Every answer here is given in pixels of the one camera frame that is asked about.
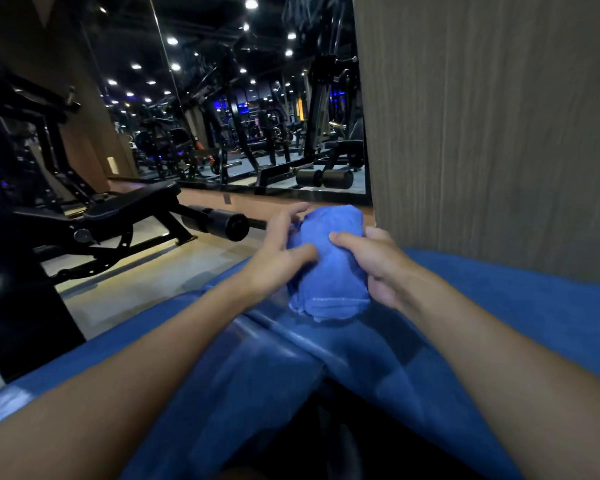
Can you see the person's left hand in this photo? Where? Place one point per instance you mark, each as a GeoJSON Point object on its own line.
{"type": "Point", "coordinates": [275, 264]}

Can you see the person's right hand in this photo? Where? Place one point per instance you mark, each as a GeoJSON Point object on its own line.
{"type": "Point", "coordinates": [385, 264]}

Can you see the blue microfibre cloth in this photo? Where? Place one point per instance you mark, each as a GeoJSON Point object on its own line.
{"type": "Point", "coordinates": [330, 274]}

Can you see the blue bench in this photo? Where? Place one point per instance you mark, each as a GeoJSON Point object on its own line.
{"type": "Point", "coordinates": [505, 304]}

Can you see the person's left forearm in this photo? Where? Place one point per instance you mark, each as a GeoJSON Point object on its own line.
{"type": "Point", "coordinates": [105, 384]}

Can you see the person's right forearm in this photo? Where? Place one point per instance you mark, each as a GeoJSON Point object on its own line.
{"type": "Point", "coordinates": [520, 389]}

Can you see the black workout bench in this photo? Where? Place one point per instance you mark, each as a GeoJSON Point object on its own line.
{"type": "Point", "coordinates": [125, 204]}

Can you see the black roller pad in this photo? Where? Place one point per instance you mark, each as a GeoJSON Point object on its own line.
{"type": "Point", "coordinates": [220, 222]}

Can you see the black machine upright column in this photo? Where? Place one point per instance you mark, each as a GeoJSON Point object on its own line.
{"type": "Point", "coordinates": [20, 314]}

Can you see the black framed wall mirror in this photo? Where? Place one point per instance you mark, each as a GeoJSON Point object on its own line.
{"type": "Point", "coordinates": [255, 94]}

